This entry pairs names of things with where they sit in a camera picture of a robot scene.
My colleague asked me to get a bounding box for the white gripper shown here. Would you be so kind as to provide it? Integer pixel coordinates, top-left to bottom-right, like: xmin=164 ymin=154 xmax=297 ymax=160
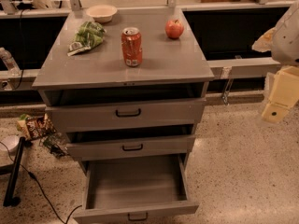
xmin=251 ymin=0 xmax=299 ymax=123

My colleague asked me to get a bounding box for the grey top drawer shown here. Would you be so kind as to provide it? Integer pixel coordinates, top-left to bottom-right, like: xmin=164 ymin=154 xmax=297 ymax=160
xmin=46 ymin=99 xmax=206 ymax=133

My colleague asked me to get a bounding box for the grey drawer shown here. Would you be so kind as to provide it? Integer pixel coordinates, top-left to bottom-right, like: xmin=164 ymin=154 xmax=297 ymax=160
xmin=66 ymin=135 xmax=195 ymax=161
xmin=46 ymin=99 xmax=206 ymax=133
xmin=73 ymin=154 xmax=198 ymax=224

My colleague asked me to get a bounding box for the grey drawer cabinet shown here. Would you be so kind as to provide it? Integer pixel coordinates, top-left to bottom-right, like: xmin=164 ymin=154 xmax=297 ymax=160
xmin=32 ymin=7 xmax=216 ymax=173

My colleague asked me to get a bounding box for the grey bottom drawer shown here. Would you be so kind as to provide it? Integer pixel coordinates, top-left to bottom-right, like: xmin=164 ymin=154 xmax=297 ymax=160
xmin=73 ymin=154 xmax=198 ymax=224

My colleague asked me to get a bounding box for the grey middle drawer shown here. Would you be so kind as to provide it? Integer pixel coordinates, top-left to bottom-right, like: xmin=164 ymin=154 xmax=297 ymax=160
xmin=66 ymin=135 xmax=195 ymax=161

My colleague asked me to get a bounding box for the red apple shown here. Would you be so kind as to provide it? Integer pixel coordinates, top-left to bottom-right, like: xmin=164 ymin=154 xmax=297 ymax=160
xmin=164 ymin=20 xmax=184 ymax=39

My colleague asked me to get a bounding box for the orange soda can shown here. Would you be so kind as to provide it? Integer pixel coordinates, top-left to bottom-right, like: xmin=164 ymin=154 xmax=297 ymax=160
xmin=121 ymin=27 xmax=142 ymax=67

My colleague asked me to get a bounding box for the white bowl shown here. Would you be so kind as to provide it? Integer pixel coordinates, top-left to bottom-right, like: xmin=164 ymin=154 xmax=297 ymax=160
xmin=86 ymin=5 xmax=118 ymax=23

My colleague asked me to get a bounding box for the green chip bag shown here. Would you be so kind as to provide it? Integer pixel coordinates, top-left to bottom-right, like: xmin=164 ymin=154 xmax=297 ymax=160
xmin=67 ymin=21 xmax=106 ymax=56

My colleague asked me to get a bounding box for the brown snack bag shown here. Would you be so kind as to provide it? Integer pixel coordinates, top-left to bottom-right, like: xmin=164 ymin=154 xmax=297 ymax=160
xmin=17 ymin=114 xmax=56 ymax=140

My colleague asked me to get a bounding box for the clear plastic bottle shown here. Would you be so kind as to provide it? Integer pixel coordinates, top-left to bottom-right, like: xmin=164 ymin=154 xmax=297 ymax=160
xmin=0 ymin=48 xmax=21 ymax=77

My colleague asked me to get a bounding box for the white round floor disc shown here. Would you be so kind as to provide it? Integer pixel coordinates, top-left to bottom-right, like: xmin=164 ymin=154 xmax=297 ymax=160
xmin=0 ymin=135 xmax=20 ymax=152

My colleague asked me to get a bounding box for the black stand leg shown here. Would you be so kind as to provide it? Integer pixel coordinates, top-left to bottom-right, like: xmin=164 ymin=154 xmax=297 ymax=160
xmin=3 ymin=137 xmax=25 ymax=207

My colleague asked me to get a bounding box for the black floor cable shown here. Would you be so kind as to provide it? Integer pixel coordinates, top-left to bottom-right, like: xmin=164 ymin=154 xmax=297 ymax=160
xmin=0 ymin=140 xmax=82 ymax=224

